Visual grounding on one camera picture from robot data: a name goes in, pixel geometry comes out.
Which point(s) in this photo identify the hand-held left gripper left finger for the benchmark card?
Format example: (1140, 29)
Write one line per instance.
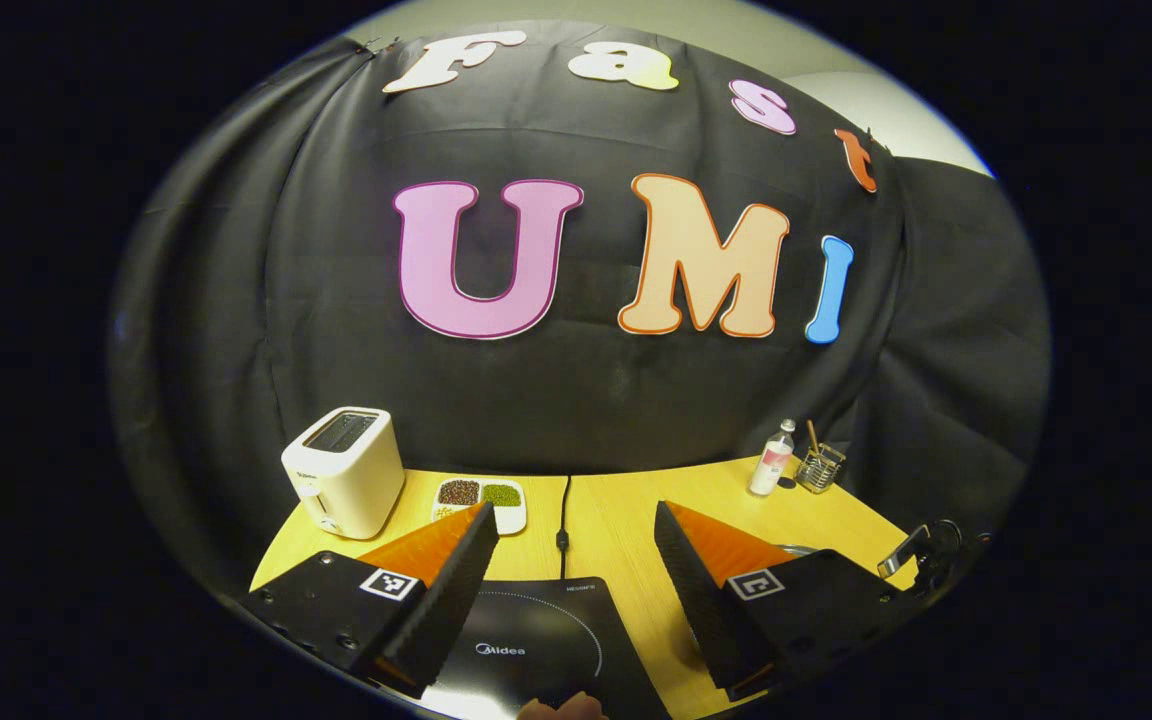
(451, 600)

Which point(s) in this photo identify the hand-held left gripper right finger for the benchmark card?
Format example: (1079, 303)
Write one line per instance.
(696, 590)

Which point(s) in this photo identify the black induction cooktop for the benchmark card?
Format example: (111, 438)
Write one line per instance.
(536, 620)

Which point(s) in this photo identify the small heap of soybeans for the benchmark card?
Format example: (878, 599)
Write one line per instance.
(444, 513)

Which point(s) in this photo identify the white divided dish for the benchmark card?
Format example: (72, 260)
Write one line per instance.
(511, 520)

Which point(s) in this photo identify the heap of red beans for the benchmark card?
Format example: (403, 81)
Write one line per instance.
(458, 492)

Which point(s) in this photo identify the heap of green mung beans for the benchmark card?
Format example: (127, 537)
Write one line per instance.
(501, 495)

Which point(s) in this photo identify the small clear pink-label bottle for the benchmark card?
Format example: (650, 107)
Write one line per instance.
(771, 465)

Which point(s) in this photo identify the white toaster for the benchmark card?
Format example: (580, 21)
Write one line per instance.
(346, 480)

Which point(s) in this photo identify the thin wooden stick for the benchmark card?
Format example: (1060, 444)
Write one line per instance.
(813, 440)

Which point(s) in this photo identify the black backdrop cloth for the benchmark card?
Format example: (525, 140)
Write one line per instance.
(586, 400)

